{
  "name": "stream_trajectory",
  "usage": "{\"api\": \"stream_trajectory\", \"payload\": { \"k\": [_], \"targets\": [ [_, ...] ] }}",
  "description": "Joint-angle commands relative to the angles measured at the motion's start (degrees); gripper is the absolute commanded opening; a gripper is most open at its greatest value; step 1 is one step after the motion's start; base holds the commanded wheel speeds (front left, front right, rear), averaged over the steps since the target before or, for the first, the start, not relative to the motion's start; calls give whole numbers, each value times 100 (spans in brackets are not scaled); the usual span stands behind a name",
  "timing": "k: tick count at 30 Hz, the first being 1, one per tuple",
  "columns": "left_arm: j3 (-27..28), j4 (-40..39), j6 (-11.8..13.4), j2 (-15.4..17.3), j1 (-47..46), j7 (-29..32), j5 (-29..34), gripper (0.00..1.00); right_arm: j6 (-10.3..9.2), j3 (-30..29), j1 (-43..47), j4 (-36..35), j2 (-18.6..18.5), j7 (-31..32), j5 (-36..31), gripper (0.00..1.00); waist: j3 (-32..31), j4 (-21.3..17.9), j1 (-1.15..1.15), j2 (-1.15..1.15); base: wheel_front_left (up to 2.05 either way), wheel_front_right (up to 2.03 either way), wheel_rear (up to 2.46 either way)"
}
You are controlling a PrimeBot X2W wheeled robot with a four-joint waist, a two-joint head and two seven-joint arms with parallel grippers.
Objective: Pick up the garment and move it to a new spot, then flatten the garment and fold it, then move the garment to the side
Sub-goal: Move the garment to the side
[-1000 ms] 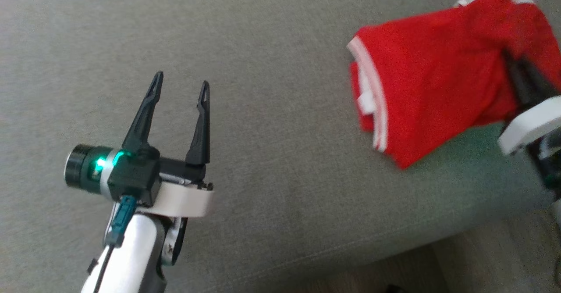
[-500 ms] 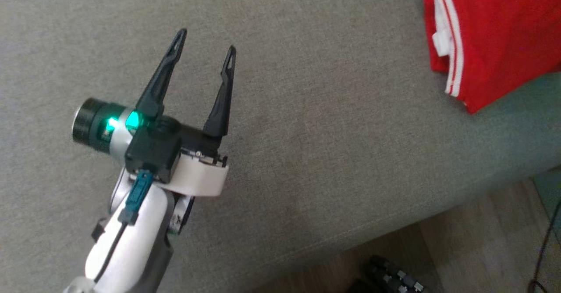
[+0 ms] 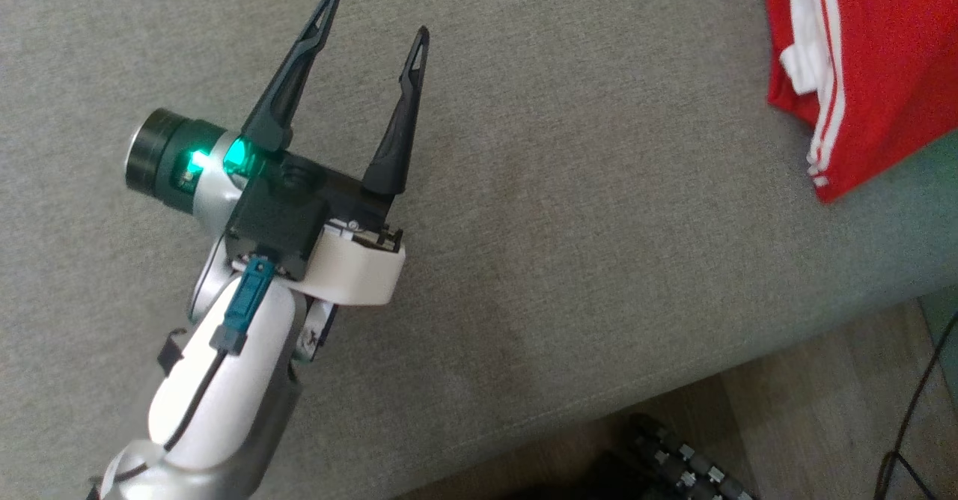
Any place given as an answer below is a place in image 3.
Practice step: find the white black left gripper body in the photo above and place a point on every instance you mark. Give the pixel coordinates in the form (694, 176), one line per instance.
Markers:
(359, 268)

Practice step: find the red polo shirt white collar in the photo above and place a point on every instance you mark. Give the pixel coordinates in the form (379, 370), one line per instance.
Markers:
(891, 58)

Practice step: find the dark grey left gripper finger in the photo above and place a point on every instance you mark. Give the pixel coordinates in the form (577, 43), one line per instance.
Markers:
(397, 133)
(288, 84)

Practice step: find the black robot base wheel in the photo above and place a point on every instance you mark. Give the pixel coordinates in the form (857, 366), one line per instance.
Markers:
(688, 462)

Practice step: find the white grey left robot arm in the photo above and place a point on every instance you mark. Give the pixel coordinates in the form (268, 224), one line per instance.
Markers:
(217, 403)

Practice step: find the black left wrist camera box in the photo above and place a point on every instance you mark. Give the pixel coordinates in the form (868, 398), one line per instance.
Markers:
(277, 223)

